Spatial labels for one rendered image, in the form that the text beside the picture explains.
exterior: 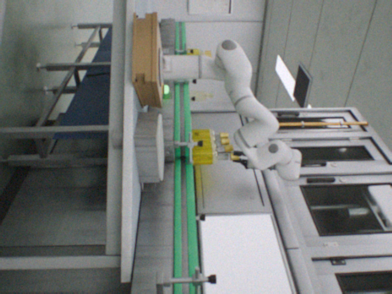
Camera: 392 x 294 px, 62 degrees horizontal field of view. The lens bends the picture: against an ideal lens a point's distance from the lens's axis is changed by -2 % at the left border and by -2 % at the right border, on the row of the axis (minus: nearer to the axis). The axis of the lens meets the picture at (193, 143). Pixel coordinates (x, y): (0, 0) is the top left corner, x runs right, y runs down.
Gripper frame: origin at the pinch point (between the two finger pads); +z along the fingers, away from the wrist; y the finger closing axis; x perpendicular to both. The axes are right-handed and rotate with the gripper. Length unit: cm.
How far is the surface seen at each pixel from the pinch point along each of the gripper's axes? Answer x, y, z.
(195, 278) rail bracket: 77, 17, 4
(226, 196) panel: 15.9, -12.2, 2.0
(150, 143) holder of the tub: 38, 31, 29
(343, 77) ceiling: -238, -60, -97
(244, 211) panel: 23.4, -11.5, -7.1
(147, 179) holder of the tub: 38, 14, 32
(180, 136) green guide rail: 7.9, 13.6, 26.2
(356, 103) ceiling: -199, -70, -107
